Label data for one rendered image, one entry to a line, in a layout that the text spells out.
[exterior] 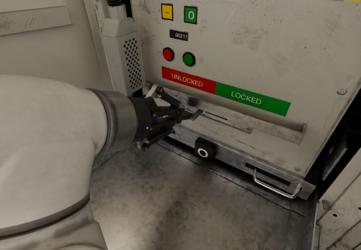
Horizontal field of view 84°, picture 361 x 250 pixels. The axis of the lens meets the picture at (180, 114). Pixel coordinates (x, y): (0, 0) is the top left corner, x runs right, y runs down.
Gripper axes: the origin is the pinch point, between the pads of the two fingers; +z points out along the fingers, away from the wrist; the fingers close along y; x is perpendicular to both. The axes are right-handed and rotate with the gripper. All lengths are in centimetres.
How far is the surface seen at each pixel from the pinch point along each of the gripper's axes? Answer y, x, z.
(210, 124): 1.5, 4.9, 9.1
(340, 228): 12.6, 39.1, 10.5
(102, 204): 26.3, -9.2, -9.1
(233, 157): 8.3, 13.2, 11.7
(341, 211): 8.0, 37.0, 7.9
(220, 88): -8.6, 6.4, 3.2
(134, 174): 21.0, -9.0, 0.1
